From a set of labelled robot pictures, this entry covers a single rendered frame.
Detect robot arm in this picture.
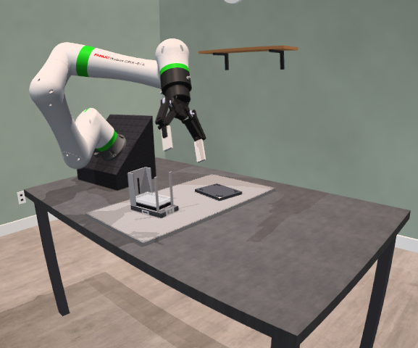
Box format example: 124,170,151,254
29,38,192,169

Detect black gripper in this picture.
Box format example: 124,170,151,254
155,86,206,162

